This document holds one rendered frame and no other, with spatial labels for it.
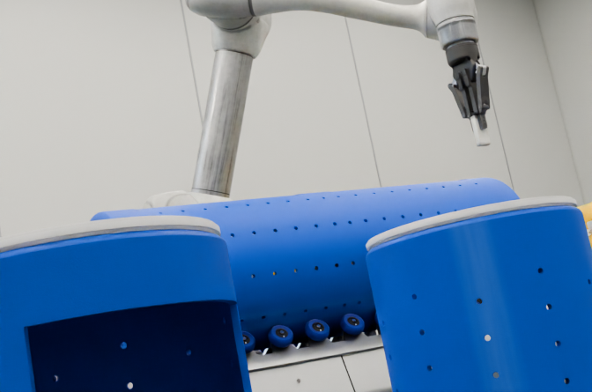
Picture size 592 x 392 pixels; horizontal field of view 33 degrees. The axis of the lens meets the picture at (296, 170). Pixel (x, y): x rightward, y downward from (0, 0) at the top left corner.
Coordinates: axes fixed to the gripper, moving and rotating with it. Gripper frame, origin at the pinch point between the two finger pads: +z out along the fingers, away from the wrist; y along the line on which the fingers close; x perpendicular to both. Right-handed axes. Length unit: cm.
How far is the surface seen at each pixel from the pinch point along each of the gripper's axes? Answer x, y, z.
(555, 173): -336, 331, -58
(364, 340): 49, -12, 42
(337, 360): 55, -13, 45
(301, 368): 63, -13, 45
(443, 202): 24.6, -13.2, 17.9
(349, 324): 51, -12, 39
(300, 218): 57, -13, 18
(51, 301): 125, -92, 37
